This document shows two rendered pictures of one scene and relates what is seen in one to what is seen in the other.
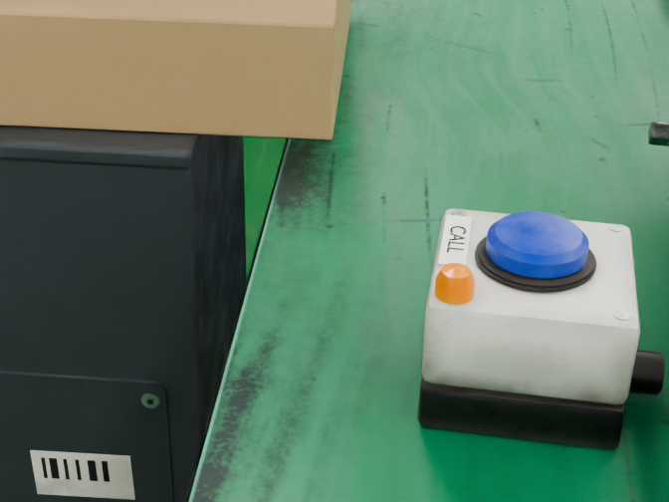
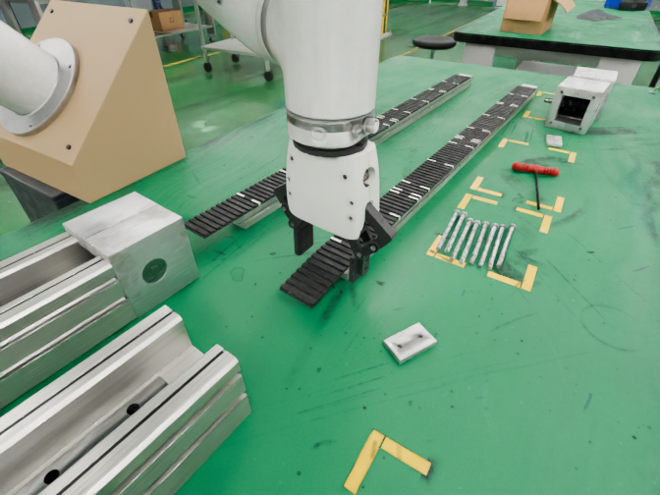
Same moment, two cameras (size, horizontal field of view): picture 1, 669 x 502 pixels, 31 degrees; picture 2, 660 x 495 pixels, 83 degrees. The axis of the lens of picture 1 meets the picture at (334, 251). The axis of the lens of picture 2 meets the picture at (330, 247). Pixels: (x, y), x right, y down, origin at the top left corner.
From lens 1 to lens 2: 0.70 m
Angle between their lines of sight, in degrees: 24
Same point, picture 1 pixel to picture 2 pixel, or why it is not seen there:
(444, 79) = (164, 189)
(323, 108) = (82, 192)
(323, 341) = not seen: outside the picture
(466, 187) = not seen: hidden behind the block
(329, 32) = (71, 167)
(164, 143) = (50, 192)
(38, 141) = (27, 183)
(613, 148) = not seen: hidden behind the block
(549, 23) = (240, 174)
